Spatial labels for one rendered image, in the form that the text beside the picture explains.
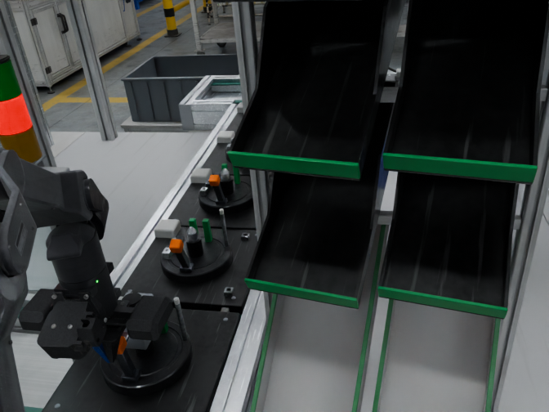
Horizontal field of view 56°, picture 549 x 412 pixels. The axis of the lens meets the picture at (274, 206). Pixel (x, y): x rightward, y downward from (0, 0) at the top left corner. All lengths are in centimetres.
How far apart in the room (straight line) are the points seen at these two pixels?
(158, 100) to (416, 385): 224
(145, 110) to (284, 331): 218
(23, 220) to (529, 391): 82
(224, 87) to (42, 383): 145
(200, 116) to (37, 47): 399
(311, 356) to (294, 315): 6
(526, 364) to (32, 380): 84
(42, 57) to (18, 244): 548
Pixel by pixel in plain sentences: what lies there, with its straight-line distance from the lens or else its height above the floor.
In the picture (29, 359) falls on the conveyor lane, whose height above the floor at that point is 92.
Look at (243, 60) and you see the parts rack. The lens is 59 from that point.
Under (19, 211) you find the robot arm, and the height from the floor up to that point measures 142.
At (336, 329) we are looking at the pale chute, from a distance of 72.
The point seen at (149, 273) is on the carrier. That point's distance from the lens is 105.
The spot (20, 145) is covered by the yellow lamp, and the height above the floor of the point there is 129.
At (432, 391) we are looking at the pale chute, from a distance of 72.
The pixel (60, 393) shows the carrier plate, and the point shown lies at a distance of 88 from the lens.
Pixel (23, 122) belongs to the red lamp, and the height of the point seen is 132.
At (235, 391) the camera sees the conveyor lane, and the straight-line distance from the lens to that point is 81.
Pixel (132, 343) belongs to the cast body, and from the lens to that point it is 81.
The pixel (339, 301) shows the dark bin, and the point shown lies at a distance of 58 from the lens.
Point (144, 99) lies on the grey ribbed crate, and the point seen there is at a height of 74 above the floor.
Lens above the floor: 158
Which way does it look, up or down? 31 degrees down
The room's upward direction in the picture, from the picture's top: 5 degrees counter-clockwise
